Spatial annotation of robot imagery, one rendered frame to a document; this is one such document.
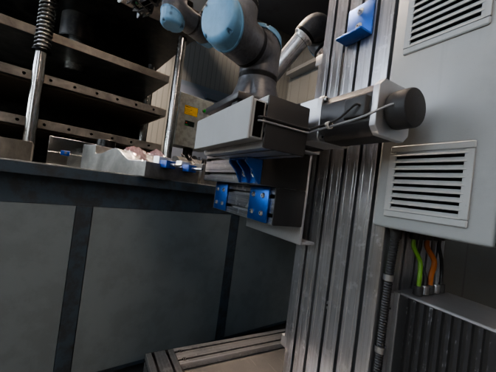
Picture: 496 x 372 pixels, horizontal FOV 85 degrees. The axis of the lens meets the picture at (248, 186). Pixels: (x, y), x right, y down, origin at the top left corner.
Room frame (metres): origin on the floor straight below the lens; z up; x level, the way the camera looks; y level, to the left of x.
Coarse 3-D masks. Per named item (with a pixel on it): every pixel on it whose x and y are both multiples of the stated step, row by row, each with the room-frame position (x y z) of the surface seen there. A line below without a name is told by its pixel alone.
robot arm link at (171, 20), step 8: (168, 0) 0.81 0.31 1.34; (176, 0) 0.82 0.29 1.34; (184, 0) 0.83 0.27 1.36; (160, 8) 0.83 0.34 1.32; (168, 8) 0.81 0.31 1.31; (176, 8) 0.81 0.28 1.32; (184, 8) 0.83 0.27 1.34; (160, 16) 0.83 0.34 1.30; (168, 16) 0.81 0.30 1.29; (176, 16) 0.82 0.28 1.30; (184, 16) 0.84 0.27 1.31; (192, 16) 0.86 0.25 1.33; (168, 24) 0.84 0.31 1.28; (176, 24) 0.83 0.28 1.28; (184, 24) 0.85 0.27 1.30; (192, 24) 0.88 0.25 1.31; (176, 32) 0.88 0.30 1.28
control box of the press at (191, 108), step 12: (180, 96) 2.02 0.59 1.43; (192, 96) 2.08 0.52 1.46; (180, 108) 2.03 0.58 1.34; (192, 108) 2.08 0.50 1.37; (204, 108) 2.15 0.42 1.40; (180, 120) 2.03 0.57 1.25; (192, 120) 2.09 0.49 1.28; (180, 132) 2.04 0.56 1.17; (192, 132) 2.10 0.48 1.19; (180, 144) 2.05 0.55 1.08; (192, 144) 2.11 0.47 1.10
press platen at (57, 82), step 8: (0, 64) 1.37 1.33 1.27; (8, 64) 1.39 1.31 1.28; (8, 72) 1.39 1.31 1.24; (16, 72) 1.41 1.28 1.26; (24, 72) 1.45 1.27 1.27; (48, 80) 1.50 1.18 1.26; (56, 80) 1.52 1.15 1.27; (64, 80) 1.54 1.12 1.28; (64, 88) 1.54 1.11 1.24; (72, 88) 1.56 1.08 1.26; (80, 88) 1.59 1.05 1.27; (88, 88) 1.61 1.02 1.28; (88, 96) 1.63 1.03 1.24; (96, 96) 1.64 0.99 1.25; (104, 96) 1.67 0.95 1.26; (112, 96) 1.69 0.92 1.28; (120, 104) 1.73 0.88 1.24; (128, 104) 1.75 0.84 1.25; (136, 104) 1.80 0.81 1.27; (144, 104) 1.81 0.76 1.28; (152, 112) 1.85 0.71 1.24; (160, 112) 1.88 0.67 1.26; (152, 120) 2.09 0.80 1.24
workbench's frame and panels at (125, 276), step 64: (0, 192) 0.80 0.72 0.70; (64, 192) 0.89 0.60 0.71; (128, 192) 1.01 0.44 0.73; (192, 192) 1.17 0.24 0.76; (0, 256) 0.81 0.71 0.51; (64, 256) 0.91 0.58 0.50; (128, 256) 1.03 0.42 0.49; (192, 256) 1.20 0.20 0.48; (256, 256) 1.42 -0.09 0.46; (0, 320) 0.82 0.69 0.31; (64, 320) 0.92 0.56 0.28; (128, 320) 1.05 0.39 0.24; (192, 320) 1.22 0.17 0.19; (256, 320) 1.46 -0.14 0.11
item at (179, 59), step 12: (180, 36) 1.86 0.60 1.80; (180, 48) 1.86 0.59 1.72; (180, 60) 1.87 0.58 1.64; (180, 72) 1.87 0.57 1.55; (180, 84) 1.89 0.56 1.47; (168, 108) 1.88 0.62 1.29; (168, 120) 1.86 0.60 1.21; (144, 132) 2.41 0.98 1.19; (168, 132) 1.86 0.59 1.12; (168, 144) 1.86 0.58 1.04; (168, 156) 1.87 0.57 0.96
